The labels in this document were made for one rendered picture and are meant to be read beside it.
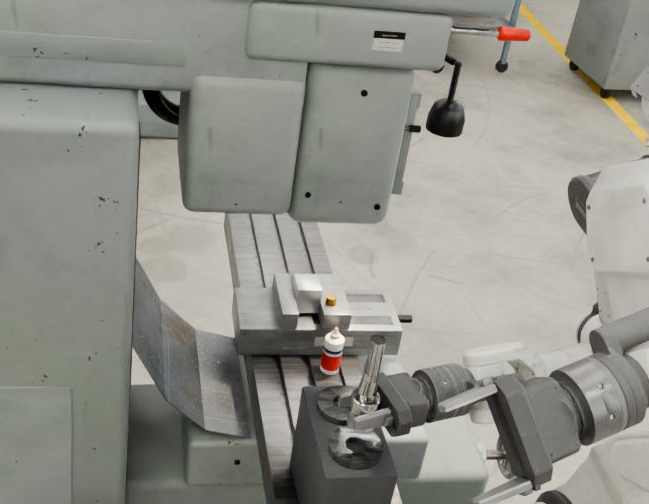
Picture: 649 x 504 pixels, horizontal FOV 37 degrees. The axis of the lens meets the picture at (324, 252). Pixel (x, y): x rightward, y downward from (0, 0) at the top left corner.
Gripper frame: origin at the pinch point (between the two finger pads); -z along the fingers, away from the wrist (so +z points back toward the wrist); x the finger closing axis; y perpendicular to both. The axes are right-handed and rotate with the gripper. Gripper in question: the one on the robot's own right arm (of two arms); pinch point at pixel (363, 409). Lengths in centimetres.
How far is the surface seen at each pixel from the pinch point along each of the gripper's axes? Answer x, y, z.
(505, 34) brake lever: -28, -50, 32
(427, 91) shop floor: -356, 121, 239
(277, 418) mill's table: -28.5, 27.5, -0.1
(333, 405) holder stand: -9.4, 7.5, 0.2
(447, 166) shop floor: -268, 121, 201
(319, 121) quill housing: -36.3, -32.3, 4.0
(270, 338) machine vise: -47, 23, 5
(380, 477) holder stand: 6.5, 9.1, 1.4
